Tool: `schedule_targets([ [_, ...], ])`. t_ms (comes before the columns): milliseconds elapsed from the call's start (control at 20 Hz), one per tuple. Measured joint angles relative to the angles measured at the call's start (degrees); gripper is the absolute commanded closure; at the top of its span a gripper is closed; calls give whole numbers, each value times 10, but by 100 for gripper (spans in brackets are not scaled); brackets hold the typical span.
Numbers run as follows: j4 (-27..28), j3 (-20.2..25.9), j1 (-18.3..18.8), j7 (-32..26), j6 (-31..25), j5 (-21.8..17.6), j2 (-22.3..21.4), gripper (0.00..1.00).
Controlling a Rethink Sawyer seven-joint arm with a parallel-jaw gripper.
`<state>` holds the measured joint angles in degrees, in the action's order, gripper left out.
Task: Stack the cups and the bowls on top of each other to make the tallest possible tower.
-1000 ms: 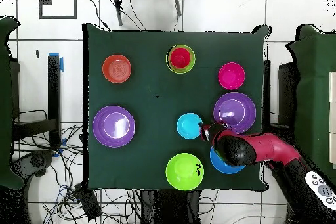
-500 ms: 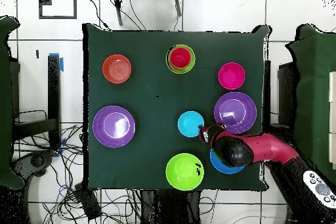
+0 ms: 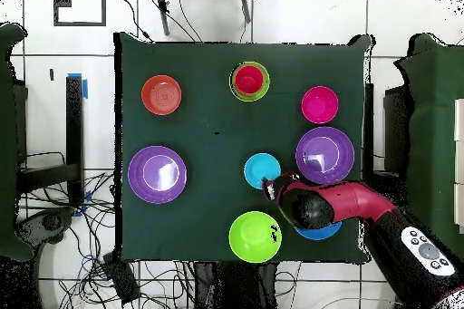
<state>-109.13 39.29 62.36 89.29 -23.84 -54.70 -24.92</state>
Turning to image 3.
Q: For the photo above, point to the small blue bowl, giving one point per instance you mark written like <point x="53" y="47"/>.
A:
<point x="259" y="167"/>

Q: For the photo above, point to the small green bowl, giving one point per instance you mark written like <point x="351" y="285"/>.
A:
<point x="267" y="82"/>

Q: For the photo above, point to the red cup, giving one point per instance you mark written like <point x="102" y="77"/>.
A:
<point x="248" y="80"/>

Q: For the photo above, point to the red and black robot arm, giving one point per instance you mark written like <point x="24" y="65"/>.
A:
<point x="362" y="200"/>

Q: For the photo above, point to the large green bowl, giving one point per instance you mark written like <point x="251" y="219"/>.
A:
<point x="250" y="240"/>

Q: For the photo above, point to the large blue bowl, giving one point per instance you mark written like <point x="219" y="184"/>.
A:
<point x="319" y="233"/>

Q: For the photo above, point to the dark green tablecloth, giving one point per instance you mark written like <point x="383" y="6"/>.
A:
<point x="217" y="124"/>

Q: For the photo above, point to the wide purple bowl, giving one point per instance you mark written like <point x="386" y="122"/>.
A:
<point x="137" y="178"/>
<point x="340" y="142"/>

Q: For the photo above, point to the pink bowl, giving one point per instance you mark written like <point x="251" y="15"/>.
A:
<point x="319" y="105"/>

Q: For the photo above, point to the orange bowl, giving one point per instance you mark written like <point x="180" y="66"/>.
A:
<point x="161" y="95"/>

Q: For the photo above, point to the black power strip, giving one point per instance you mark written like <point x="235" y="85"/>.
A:
<point x="121" y="281"/>

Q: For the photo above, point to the green cloth covered table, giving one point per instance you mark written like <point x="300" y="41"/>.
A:
<point x="7" y="142"/>
<point x="435" y="124"/>

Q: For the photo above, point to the blue tape strip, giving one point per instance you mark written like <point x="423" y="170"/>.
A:
<point x="85" y="88"/>
<point x="87" y="196"/>

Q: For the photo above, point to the black metal stand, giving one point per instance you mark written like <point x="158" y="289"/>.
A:
<point x="74" y="124"/>

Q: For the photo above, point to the black grey machine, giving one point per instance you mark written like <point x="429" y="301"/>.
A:
<point x="50" y="222"/>

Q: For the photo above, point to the small black floor marker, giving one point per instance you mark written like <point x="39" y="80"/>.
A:
<point x="52" y="74"/>

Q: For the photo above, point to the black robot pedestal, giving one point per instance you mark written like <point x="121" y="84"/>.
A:
<point x="235" y="287"/>

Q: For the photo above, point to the black table frame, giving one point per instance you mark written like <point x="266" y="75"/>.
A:
<point x="397" y="124"/>

